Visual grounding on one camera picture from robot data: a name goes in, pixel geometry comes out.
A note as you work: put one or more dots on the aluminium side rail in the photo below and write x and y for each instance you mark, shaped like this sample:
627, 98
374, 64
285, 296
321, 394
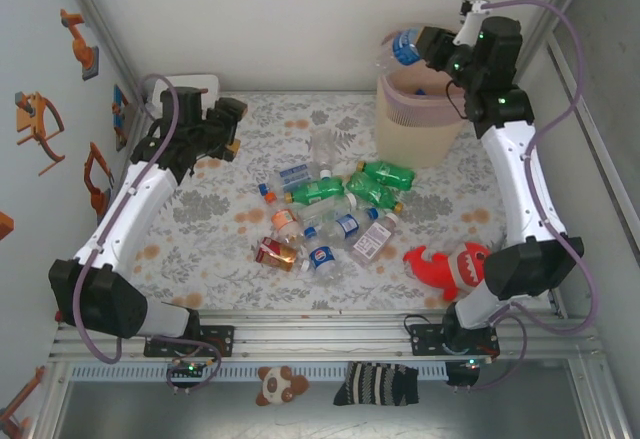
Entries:
602, 159

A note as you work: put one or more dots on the clear bottle blue white label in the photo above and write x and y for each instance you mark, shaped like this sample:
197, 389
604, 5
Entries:
294, 175

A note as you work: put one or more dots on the orange gripper wall model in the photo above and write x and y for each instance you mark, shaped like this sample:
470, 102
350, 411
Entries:
27, 119

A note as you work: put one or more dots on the white tissue box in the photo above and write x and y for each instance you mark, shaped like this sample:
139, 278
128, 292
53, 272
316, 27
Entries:
200, 81

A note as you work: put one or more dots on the clear bottle white cap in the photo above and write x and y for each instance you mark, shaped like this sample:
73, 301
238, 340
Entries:
320, 214

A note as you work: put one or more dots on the beige slatted plastic bin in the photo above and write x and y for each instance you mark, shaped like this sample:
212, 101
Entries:
410, 139

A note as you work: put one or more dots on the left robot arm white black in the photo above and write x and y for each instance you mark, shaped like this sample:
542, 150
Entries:
135, 209

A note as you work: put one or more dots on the small orange label bottle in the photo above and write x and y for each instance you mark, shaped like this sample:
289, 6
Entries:
283, 219

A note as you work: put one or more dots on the small clear bottle blue label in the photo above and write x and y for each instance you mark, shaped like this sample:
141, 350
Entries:
346, 224

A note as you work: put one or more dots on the green bottle orange cap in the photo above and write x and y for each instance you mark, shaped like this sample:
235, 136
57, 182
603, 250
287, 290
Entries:
315, 191

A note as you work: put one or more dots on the red shark plush toy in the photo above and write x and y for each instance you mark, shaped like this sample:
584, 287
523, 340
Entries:
435, 269

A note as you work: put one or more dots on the brown white bear plush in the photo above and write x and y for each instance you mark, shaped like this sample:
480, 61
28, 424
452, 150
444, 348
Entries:
280, 384

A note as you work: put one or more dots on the floral patterned tablecloth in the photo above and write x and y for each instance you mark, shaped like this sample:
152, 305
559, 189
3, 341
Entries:
250, 289

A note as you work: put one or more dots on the large ribbed clear bottle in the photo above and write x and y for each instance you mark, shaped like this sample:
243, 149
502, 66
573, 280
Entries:
322, 146

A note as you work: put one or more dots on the purple label clear bottle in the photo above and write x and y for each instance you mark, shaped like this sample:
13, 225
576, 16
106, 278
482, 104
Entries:
372, 241

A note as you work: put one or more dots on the black white striped sock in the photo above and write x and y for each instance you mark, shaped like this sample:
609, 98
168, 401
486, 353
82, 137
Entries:
375, 384

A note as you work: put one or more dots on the green bottle yellow cap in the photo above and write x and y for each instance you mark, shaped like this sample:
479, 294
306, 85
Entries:
387, 173
372, 190

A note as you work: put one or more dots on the crushed clear bottle blue label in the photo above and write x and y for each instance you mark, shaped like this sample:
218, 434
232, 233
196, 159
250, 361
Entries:
405, 49

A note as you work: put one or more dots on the red brown label bottle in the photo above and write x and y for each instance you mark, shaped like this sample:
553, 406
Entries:
272, 253

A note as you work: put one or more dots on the small circuit board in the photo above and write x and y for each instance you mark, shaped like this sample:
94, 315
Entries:
190, 370

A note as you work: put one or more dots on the blue orange wall model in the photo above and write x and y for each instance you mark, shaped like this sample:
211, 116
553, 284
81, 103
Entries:
120, 109

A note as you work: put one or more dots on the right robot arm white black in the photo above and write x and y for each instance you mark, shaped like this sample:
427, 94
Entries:
520, 184

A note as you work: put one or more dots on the Pepsi label bottle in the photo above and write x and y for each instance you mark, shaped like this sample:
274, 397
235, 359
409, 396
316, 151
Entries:
320, 258

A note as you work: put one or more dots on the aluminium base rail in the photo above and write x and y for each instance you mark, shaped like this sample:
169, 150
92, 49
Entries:
320, 331

